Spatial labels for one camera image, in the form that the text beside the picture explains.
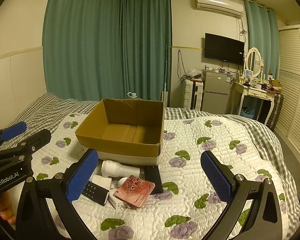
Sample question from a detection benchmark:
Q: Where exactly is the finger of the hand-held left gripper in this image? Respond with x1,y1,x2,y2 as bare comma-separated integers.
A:
0,129,52,167
0,121,28,153

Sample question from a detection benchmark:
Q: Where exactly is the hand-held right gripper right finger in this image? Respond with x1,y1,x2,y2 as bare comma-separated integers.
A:
201,150,283,240

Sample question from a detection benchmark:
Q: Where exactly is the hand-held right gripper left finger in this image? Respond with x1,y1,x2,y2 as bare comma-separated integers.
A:
15,149,99,240

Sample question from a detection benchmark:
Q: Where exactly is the black remote control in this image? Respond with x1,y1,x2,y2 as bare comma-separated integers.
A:
81,181,110,206

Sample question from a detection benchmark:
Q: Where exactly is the white cylindrical handheld device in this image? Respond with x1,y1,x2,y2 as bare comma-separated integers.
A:
101,160,141,180

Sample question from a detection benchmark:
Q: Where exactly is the cardboard box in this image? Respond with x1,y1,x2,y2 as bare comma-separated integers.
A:
75,98,165,166

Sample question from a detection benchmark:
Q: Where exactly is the pink rose-patterned box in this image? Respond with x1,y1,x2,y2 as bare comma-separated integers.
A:
115,175,156,208

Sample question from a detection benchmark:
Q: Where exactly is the black rectangular case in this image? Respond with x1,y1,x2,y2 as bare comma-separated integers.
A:
143,165,164,195

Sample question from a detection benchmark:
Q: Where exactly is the person's left hand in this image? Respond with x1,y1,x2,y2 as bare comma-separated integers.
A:
0,192,17,225

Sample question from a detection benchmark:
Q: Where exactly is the white power adapter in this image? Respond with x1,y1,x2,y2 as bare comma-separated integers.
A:
91,175,113,189

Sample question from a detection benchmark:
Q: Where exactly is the small white box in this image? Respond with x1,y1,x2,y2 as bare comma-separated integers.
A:
107,189,131,211

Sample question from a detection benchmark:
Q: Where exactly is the white floral quilt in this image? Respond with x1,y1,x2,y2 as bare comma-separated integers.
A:
5,112,300,240

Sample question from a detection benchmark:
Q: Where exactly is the blue stool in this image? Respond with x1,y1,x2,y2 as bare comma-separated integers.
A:
239,105,256,119

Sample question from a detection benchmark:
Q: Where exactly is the white hard-shell suitcase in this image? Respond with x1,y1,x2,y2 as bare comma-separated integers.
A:
182,79,204,111

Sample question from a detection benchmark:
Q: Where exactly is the silver mini fridge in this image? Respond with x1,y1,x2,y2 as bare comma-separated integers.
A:
202,69,230,114

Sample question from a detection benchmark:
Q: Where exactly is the dark checked suitcase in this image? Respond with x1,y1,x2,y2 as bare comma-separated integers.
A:
264,94,284,131

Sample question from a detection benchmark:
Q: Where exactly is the white dressing table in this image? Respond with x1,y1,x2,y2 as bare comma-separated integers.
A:
231,81,281,126

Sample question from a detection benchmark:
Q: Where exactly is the green curtain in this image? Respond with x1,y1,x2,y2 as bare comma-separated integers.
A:
121,0,172,107
42,0,123,102
244,0,280,81

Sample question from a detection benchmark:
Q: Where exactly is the clear plastic bag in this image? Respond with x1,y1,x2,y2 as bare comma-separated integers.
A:
186,68,203,79

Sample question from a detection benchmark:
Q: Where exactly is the brown box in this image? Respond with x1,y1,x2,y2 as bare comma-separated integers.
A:
268,79,283,92

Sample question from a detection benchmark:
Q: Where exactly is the white mop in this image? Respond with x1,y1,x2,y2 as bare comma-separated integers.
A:
161,45,170,107

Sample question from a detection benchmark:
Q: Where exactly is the white louvred wardrobe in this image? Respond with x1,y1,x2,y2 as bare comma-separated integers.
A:
274,25,300,172

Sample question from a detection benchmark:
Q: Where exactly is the oval white vanity mirror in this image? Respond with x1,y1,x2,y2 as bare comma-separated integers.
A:
243,47,264,78

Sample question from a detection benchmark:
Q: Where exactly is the black flat-screen television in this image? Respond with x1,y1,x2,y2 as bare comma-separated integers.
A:
204,33,245,65

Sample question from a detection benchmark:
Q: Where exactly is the black wall cable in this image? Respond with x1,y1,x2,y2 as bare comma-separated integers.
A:
177,50,188,83

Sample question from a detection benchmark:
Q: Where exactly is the air conditioner cable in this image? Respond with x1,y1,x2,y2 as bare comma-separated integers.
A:
239,17,248,43

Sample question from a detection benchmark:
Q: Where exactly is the white wall air conditioner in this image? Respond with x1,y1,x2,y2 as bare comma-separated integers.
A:
195,0,244,18

